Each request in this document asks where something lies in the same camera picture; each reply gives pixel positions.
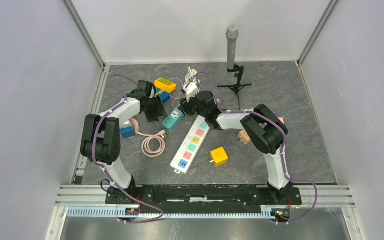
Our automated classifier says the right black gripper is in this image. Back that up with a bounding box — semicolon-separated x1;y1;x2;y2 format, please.
178;92;208;119

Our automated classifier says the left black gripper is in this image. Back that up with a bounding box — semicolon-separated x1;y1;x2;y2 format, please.
143;94;169;123

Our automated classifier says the white multicolour power strip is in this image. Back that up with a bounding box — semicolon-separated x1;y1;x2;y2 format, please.
170;103;218;174

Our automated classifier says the yellow cube socket adapter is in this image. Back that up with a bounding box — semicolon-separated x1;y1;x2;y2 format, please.
210;147;229;167

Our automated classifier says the beige cube socket adapter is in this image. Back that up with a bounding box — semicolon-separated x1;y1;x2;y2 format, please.
237;129;251;145

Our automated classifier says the pink round socket reel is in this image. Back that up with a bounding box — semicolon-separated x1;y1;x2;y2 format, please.
130;117;141;134

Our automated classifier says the pink cube socket adapter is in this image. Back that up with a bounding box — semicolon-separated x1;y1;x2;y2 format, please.
278;117;285;126

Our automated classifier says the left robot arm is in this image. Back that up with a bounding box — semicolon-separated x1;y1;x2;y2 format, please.
80;80;167;204

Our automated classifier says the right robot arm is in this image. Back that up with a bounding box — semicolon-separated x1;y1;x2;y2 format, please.
179;91;293;204

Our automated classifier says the teal power strip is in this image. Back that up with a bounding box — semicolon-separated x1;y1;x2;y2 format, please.
162;107;185;131

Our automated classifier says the blue green power strip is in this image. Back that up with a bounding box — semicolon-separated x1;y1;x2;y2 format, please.
156;88;171;104

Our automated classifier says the yellow rectangular power strip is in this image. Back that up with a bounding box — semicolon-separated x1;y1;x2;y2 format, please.
154;77;177;94

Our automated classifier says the blue white cube adapter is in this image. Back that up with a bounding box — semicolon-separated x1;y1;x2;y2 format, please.
119;120;137;139

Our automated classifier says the black microphone tripod stand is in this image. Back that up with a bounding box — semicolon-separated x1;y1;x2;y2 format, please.
217;63;253;110

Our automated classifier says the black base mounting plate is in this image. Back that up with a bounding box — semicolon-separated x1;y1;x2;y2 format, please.
105;184;303;215

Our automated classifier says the grey microphone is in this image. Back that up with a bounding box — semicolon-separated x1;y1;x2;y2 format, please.
225;24;239;71

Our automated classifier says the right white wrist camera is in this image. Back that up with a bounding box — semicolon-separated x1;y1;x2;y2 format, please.
182;82;199;102

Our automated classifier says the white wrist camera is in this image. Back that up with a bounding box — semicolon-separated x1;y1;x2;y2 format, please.
182;82;199;102
136;80;156;98

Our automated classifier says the pink coiled cable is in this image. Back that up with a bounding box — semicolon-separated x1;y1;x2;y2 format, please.
135;129;167;158

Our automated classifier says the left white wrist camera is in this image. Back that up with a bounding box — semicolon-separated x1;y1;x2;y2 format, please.
136;80;156;98

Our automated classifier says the white coiled power cord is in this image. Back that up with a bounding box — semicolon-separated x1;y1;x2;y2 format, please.
170;67;200;100

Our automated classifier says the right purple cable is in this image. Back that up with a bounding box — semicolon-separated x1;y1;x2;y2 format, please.
183;72;319;226

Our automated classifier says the grey slotted cable duct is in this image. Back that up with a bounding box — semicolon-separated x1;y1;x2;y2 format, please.
55;185;356;220

